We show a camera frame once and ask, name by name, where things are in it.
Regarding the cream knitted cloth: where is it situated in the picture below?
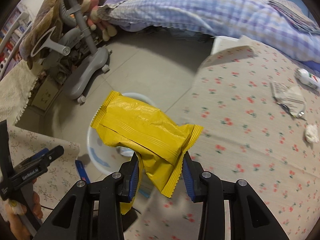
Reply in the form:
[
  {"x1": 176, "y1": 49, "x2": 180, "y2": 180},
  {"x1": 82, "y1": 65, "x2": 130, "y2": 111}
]
[{"x1": 0, "y1": 60, "x2": 39, "y2": 126}]

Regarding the folded striped cloth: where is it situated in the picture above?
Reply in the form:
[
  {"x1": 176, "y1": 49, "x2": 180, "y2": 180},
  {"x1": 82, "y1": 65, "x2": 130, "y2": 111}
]
[{"x1": 268, "y1": 0, "x2": 319, "y2": 35}]

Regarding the pink plush toy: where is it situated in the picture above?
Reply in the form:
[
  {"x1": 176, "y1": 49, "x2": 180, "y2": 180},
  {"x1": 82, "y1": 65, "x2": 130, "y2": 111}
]
[{"x1": 81, "y1": 0, "x2": 117, "y2": 41}]

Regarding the purple checked duvet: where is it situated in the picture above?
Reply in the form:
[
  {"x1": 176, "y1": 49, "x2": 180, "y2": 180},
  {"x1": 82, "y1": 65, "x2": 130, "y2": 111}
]
[{"x1": 98, "y1": 0, "x2": 319, "y2": 64}]

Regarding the cherry print tablecloth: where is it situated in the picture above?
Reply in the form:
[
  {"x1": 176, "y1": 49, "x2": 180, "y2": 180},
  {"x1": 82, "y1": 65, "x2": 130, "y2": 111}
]
[{"x1": 140, "y1": 38, "x2": 319, "y2": 239}]

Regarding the person's left hand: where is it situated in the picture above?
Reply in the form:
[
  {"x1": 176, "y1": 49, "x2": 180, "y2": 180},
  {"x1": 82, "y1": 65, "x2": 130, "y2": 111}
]
[{"x1": 4, "y1": 191, "x2": 43, "y2": 240}]

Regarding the floral print cloth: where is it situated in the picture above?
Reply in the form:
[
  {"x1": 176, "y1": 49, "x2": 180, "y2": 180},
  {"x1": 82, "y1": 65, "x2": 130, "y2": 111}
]
[{"x1": 1, "y1": 122, "x2": 80, "y2": 226}]

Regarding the grey office chair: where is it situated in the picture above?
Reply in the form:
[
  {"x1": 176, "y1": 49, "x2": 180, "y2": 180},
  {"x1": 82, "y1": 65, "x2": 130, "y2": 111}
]
[{"x1": 30, "y1": 0, "x2": 111, "y2": 104}]

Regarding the yellow snack wrapper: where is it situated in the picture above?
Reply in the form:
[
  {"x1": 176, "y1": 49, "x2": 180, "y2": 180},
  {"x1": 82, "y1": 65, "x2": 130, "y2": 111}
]
[{"x1": 90, "y1": 90, "x2": 205, "y2": 215}]

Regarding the crumpled newspaper piece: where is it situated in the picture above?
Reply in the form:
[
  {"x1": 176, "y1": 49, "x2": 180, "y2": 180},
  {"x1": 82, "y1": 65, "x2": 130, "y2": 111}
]
[{"x1": 270, "y1": 81, "x2": 306, "y2": 120}]

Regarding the crumpled white tissue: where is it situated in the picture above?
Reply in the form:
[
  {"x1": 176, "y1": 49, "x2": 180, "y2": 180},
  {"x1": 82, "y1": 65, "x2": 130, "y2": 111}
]
[{"x1": 304, "y1": 125, "x2": 319, "y2": 144}]

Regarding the white plastic trash bin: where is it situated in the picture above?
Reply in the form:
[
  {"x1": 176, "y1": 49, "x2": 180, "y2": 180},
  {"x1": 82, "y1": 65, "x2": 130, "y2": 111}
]
[{"x1": 87, "y1": 92, "x2": 156, "y2": 175}]

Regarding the white red-labelled bottle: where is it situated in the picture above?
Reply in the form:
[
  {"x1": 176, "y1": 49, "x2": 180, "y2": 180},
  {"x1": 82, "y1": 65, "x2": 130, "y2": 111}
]
[{"x1": 295, "y1": 68, "x2": 320, "y2": 91}]

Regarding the brown blanket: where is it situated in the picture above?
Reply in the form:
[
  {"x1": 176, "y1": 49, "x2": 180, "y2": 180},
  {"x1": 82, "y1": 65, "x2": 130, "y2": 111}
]
[{"x1": 20, "y1": 0, "x2": 83, "y2": 69}]

